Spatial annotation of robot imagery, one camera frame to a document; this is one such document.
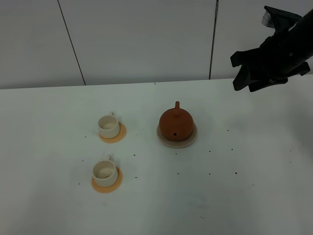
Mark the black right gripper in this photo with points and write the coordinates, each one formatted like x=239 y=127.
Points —
x=271 y=63

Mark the brown clay teapot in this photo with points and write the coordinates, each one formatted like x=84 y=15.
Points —
x=176 y=124

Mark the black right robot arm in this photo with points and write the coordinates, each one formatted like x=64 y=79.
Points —
x=303 y=29

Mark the beige round teapot coaster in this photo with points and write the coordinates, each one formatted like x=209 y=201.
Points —
x=178 y=144

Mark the far orange saucer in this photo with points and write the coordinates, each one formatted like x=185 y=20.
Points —
x=117 y=138

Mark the orange saucer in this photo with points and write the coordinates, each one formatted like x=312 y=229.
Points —
x=117 y=138
x=111 y=188

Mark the far white teacup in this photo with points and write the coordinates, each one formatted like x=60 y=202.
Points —
x=108 y=126

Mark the white teacup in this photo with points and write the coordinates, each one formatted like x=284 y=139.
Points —
x=108 y=126
x=104 y=172

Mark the near white teacup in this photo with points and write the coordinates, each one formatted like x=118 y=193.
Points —
x=104 y=172

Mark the near orange saucer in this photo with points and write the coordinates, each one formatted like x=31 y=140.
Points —
x=111 y=188

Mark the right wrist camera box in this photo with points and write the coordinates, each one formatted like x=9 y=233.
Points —
x=279 y=20

